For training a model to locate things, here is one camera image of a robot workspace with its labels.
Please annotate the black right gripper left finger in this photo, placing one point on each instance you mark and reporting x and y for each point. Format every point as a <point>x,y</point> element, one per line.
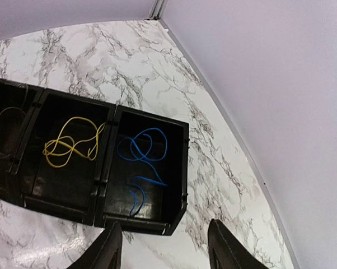
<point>104,252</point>

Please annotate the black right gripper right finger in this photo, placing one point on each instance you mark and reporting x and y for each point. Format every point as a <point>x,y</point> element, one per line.
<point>225,251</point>

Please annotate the black three-compartment plastic bin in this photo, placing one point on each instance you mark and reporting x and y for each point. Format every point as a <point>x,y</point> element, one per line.
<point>90,161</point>

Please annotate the left aluminium corner post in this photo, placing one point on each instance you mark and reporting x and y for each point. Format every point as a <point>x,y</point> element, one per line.
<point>157,9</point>

